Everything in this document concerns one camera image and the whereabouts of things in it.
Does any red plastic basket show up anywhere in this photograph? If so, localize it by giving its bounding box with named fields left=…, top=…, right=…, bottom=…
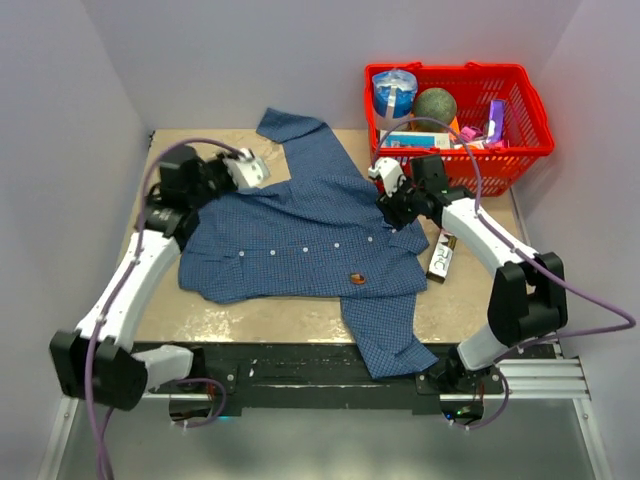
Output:
left=363, top=62, right=555, bottom=197

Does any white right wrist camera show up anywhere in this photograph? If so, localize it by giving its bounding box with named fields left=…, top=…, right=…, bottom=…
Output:
left=368, top=157, right=406, bottom=197

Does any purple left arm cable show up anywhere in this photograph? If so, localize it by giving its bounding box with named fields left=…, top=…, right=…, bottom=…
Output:
left=84, top=137, right=251, bottom=480

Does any blue white razor box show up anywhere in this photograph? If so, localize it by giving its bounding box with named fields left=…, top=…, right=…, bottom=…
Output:
left=380, top=130, right=451, bottom=150

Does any aluminium frame rail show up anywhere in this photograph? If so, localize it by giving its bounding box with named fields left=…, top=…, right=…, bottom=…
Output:
left=37, top=349, right=614, bottom=480

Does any purple snack package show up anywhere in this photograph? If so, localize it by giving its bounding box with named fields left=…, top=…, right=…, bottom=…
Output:
left=484, top=99, right=508, bottom=147

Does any blue plaid shirt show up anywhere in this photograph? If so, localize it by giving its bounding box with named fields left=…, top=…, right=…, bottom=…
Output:
left=178, top=109, right=437, bottom=379

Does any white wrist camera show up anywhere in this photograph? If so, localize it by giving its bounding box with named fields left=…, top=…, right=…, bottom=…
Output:
left=368, top=157, right=406, bottom=197
left=223, top=148, right=271, bottom=189

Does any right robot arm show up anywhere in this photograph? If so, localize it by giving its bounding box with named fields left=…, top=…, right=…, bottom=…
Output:
left=368, top=155, right=568, bottom=393

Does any blue white wrapped roll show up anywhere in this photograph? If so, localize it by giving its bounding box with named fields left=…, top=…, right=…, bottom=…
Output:
left=372, top=69, right=418, bottom=130

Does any green round melon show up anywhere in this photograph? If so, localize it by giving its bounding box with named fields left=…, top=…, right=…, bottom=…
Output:
left=412, top=87, right=457, bottom=133

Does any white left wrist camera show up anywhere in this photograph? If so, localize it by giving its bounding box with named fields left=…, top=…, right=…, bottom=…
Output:
left=223, top=148, right=271, bottom=189

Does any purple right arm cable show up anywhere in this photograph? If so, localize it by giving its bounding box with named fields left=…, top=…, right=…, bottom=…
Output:
left=372, top=117, right=637, bottom=431

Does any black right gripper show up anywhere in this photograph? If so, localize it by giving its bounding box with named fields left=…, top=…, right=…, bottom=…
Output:
left=375, top=173, right=425, bottom=231

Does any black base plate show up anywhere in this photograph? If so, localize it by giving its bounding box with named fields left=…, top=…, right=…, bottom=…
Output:
left=127, top=341, right=559, bottom=419

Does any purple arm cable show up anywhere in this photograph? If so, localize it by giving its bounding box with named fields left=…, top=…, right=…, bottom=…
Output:
left=84, top=137, right=251, bottom=480
left=372, top=117, right=637, bottom=431

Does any pink small package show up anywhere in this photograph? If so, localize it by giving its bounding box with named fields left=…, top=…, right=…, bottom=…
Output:
left=460, top=126, right=484, bottom=142

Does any white chocolate bar box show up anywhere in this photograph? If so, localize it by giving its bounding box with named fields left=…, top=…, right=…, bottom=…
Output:
left=426, top=229, right=457, bottom=283

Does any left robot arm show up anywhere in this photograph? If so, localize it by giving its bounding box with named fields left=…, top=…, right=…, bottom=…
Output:
left=49, top=138, right=266, bottom=411

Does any orange package in basket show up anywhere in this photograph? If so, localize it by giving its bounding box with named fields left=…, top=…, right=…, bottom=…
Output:
left=449, top=117, right=460, bottom=140

